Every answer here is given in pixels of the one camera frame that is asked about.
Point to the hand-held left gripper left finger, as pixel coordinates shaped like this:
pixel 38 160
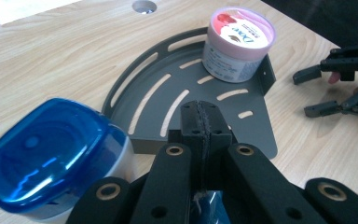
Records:
pixel 192 124

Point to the dark grey corner shelf rack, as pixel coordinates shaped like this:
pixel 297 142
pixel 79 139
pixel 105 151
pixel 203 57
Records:
pixel 205 102

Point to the pink round jar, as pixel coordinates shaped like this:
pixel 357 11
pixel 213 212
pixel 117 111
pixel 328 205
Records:
pixel 236 53

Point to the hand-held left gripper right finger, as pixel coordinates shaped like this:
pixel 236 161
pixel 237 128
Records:
pixel 219 127

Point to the white bottle with blue cap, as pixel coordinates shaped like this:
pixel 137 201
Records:
pixel 49 155

